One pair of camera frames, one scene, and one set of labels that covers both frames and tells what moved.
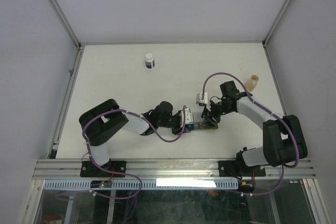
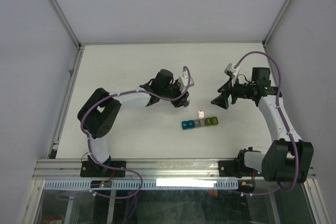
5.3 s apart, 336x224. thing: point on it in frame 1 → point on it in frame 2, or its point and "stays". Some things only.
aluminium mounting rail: x=167 y=169 stays
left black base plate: x=88 y=169 stays
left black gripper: x=178 y=130 → x=181 y=101
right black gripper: x=208 y=121 → x=227 y=89
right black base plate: x=232 y=168 stays
